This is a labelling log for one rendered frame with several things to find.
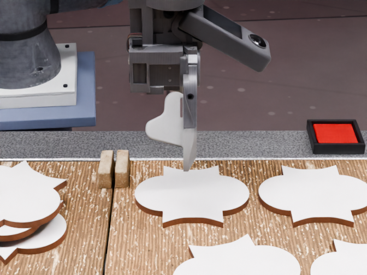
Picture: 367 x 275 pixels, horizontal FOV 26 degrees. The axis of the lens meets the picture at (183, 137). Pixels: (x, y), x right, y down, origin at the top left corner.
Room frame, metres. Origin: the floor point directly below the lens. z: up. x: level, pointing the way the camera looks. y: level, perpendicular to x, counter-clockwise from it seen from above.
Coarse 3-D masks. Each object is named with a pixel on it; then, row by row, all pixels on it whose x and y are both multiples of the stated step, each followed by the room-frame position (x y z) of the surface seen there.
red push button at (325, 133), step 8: (320, 128) 1.05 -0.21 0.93; (328, 128) 1.05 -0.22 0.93; (336, 128) 1.05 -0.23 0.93; (344, 128) 1.05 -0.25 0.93; (352, 128) 1.05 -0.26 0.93; (320, 136) 1.02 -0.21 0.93; (328, 136) 1.02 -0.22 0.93; (336, 136) 1.02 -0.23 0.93; (344, 136) 1.02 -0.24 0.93; (352, 136) 1.02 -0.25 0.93
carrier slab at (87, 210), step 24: (48, 168) 0.93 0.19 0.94; (72, 168) 0.93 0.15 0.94; (96, 168) 0.93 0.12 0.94; (72, 192) 0.87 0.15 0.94; (96, 192) 0.87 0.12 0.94; (72, 216) 0.81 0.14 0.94; (96, 216) 0.81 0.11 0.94; (72, 240) 0.77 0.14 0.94; (96, 240) 0.77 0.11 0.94; (0, 264) 0.72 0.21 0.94; (24, 264) 0.72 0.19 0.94; (48, 264) 0.72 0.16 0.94; (72, 264) 0.72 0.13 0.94; (96, 264) 0.72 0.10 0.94
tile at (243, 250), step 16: (240, 240) 0.75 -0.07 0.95; (192, 256) 0.73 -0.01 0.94; (208, 256) 0.72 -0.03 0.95; (224, 256) 0.72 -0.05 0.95; (240, 256) 0.72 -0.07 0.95; (256, 256) 0.72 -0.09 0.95; (272, 256) 0.72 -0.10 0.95; (288, 256) 0.72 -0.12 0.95; (176, 272) 0.69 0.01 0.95; (192, 272) 0.69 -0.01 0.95; (208, 272) 0.69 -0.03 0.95; (224, 272) 0.69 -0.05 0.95; (240, 272) 0.69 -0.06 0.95; (256, 272) 0.69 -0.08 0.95; (272, 272) 0.69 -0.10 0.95; (288, 272) 0.69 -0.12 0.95
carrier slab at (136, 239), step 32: (160, 160) 0.95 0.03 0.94; (224, 160) 0.94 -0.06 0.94; (256, 160) 0.94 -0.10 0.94; (288, 160) 0.94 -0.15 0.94; (320, 160) 0.94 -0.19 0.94; (352, 160) 0.94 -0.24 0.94; (128, 192) 0.87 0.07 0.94; (256, 192) 0.87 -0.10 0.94; (128, 224) 0.80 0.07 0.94; (160, 224) 0.80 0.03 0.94; (192, 224) 0.80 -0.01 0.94; (224, 224) 0.80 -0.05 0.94; (256, 224) 0.80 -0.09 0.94; (288, 224) 0.80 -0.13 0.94; (320, 224) 0.80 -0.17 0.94; (128, 256) 0.73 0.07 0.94; (160, 256) 0.73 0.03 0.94
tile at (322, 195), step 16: (288, 176) 0.89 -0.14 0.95; (304, 176) 0.89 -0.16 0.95; (320, 176) 0.89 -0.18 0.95; (336, 176) 0.89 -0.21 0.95; (272, 192) 0.85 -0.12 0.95; (288, 192) 0.85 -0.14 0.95; (304, 192) 0.85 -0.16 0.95; (320, 192) 0.85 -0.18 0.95; (336, 192) 0.85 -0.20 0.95; (352, 192) 0.85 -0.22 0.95; (272, 208) 0.82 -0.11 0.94; (288, 208) 0.82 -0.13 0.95; (304, 208) 0.82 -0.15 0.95; (320, 208) 0.82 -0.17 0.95; (336, 208) 0.82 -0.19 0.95; (352, 208) 0.82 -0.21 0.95; (352, 224) 0.79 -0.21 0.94
